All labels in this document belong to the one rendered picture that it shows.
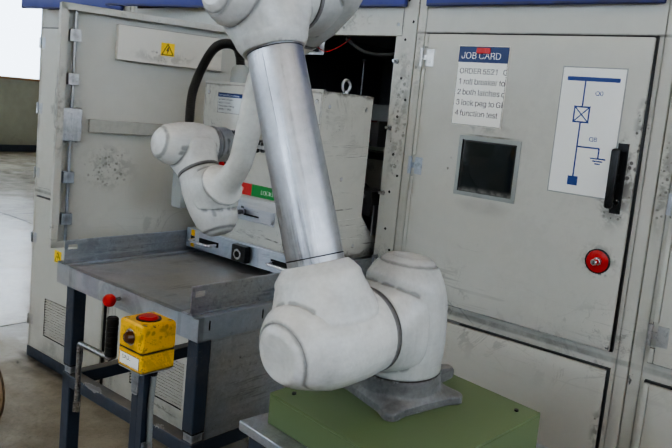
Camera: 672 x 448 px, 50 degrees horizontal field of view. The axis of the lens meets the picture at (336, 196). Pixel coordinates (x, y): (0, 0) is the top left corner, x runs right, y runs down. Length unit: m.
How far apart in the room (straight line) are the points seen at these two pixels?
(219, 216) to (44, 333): 2.17
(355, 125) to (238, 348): 0.71
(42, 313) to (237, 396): 1.97
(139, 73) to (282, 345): 1.45
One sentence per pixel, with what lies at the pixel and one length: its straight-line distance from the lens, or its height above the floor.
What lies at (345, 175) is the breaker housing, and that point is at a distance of 2.07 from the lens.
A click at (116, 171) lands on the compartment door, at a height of 1.08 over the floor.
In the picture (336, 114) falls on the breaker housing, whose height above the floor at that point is 1.33.
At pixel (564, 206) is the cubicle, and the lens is 1.85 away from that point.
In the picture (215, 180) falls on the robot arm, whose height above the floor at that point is 1.16.
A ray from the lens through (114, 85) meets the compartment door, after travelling 2.41.
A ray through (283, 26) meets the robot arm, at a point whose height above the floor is 1.48.
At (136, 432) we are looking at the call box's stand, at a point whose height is 0.67.
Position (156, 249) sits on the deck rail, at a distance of 2.32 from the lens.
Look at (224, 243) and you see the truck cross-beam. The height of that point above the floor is 0.91.
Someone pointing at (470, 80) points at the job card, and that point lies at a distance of 1.97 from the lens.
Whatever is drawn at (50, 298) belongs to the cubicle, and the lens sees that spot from 3.65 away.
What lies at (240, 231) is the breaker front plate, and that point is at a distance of 2.19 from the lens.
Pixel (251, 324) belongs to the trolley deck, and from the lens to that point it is 1.81.
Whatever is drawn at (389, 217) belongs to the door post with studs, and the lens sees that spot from 2.13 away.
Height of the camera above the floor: 1.36
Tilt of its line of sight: 7 degrees down
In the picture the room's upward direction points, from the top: 6 degrees clockwise
